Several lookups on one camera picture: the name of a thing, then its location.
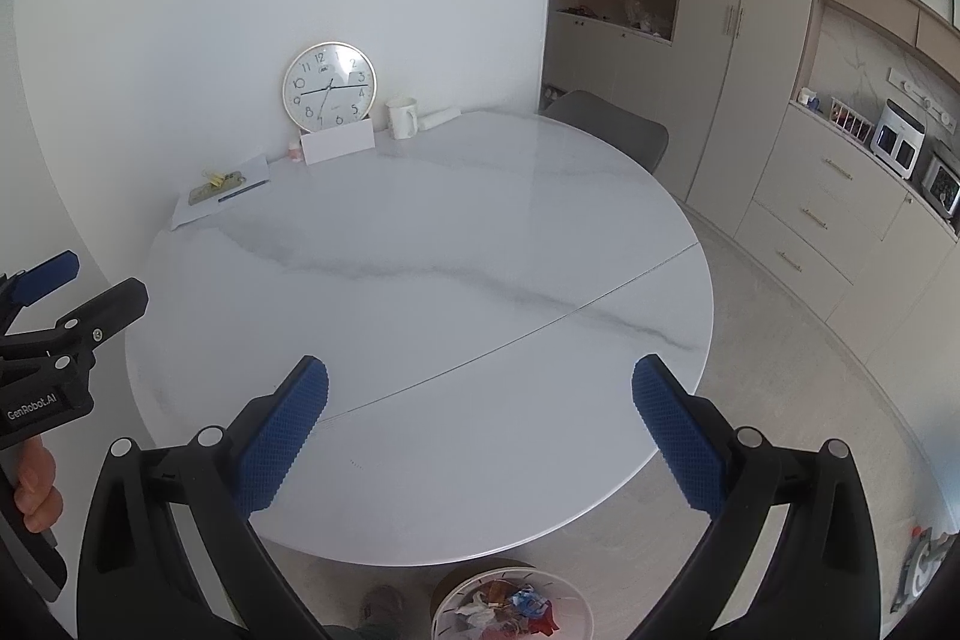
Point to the beige cabinet unit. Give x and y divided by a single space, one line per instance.
712 85

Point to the dark pen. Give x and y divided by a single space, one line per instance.
244 191

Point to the round white wall clock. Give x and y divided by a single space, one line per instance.
330 87

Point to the grey red floor device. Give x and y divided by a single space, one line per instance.
919 569

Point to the white paper sheet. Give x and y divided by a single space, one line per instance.
210 212

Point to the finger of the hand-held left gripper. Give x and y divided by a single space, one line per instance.
112 306
49 275

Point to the white mug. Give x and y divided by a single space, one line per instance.
401 119

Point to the clear plastic bag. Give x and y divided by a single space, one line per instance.
645 16

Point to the grey chair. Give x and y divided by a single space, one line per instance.
611 126

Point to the silver countertop appliance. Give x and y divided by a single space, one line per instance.
941 183

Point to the white wall rail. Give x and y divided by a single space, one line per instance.
922 100

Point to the person's left hand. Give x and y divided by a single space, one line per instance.
37 490

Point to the small white cup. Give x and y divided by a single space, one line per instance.
808 100

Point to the white waste bin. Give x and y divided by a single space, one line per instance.
450 602

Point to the white paper roll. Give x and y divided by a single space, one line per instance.
439 118

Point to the white countertop appliance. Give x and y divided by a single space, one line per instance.
898 138

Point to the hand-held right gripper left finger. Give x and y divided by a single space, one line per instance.
281 437

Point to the small pink bottle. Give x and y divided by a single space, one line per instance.
295 153

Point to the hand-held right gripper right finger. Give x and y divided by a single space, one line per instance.
679 437

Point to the grey slipper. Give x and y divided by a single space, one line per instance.
382 604

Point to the yellow binder clips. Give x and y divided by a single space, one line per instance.
215 178

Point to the white folded card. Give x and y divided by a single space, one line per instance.
337 144

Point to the beige cabinet drawer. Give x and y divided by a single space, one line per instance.
840 168
814 216
787 257

